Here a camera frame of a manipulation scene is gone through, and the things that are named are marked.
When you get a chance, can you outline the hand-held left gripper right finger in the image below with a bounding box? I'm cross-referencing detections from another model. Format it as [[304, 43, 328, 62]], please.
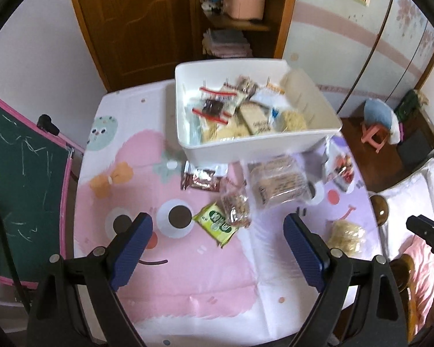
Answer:
[[283, 213, 410, 347]]

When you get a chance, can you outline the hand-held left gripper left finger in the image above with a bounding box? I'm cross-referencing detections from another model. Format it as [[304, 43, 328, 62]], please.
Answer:
[[25, 213, 154, 347]]

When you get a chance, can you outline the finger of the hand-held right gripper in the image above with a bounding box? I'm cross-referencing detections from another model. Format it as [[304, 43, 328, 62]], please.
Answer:
[[406, 215, 434, 261]]

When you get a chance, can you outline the clear packet of nuts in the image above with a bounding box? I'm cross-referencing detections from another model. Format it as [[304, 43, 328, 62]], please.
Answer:
[[220, 184, 253, 229]]

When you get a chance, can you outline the white plastic storage bin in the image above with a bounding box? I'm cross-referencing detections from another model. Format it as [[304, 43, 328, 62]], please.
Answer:
[[174, 58, 343, 166]]

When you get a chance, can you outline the clear packet of yellow noodles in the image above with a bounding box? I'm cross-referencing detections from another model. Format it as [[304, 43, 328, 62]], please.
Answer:
[[278, 110, 308, 132]]

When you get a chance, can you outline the pale blue clear packet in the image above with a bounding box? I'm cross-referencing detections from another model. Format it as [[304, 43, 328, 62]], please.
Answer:
[[187, 115, 204, 146]]

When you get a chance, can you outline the beige cracker packet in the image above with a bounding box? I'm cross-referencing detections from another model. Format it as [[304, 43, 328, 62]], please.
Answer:
[[238, 102, 274, 135]]

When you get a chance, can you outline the large yellow cracker packet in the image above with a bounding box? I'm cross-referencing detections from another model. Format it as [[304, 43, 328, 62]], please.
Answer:
[[202, 124, 251, 143]]

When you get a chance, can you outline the dark red snack packet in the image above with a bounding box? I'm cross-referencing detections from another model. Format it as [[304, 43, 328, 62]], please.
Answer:
[[192, 86, 238, 124]]

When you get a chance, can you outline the clear brown snack packet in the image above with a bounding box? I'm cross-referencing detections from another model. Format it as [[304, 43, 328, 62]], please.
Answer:
[[236, 75, 260, 93]]

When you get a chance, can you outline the white pillow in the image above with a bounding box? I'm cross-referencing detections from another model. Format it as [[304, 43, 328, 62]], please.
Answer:
[[380, 159, 434, 225]]

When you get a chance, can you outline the clear packet of yellow crisps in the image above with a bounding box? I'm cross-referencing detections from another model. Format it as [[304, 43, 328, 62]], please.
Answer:
[[326, 220, 367, 258]]

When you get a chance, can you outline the pink blanket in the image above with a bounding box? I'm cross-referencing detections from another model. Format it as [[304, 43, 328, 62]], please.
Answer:
[[398, 217, 434, 335]]

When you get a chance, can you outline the round wooden bedpost knob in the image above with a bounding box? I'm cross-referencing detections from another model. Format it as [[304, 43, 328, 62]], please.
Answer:
[[369, 193, 391, 227]]

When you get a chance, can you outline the clear bag of cakes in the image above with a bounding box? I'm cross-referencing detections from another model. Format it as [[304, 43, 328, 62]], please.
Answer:
[[247, 155, 312, 209]]

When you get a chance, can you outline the white cartoon snack packet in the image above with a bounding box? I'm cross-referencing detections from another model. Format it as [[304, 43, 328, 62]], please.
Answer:
[[325, 144, 356, 193]]

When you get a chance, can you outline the green snack packet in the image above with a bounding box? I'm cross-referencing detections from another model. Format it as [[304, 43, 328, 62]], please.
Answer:
[[193, 202, 240, 249]]

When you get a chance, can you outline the white cloth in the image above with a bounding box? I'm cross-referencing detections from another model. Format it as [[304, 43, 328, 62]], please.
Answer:
[[386, 111, 403, 146]]

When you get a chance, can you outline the pink plastic stool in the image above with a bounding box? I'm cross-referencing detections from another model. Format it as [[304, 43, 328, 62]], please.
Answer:
[[361, 123, 389, 154]]

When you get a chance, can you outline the dark green bag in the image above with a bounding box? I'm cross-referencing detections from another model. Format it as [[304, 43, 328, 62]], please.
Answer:
[[394, 90, 426, 124]]

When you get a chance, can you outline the blue cushion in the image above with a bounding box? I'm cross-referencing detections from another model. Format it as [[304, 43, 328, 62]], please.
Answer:
[[363, 98, 397, 131]]

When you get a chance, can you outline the black clip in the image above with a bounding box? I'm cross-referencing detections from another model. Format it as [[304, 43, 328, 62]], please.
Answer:
[[37, 115, 60, 135]]

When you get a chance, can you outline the floral sliding wardrobe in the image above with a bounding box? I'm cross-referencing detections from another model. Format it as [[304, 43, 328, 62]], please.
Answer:
[[281, 0, 434, 117]]

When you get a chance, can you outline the stack of folded cloths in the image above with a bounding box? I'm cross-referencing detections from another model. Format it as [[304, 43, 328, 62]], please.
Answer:
[[202, 28, 254, 59]]

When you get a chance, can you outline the brown wooden door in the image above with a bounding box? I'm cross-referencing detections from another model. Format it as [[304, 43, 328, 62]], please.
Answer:
[[67, 0, 200, 93]]

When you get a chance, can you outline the brown wooden shelf unit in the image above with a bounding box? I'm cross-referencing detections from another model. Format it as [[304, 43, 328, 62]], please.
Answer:
[[192, 0, 301, 60]]

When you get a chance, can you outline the black cable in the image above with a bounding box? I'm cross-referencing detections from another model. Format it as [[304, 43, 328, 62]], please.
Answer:
[[0, 184, 32, 312]]

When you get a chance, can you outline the green chalkboard with pink frame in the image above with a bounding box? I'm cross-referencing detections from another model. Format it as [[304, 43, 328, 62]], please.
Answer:
[[0, 87, 86, 290]]

